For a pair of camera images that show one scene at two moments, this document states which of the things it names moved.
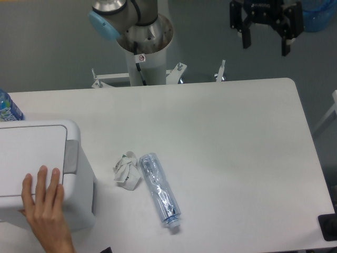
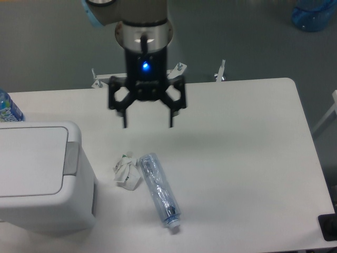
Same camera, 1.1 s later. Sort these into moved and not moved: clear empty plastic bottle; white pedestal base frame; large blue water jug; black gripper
Moved: black gripper
Not moved: white pedestal base frame; clear empty plastic bottle; large blue water jug
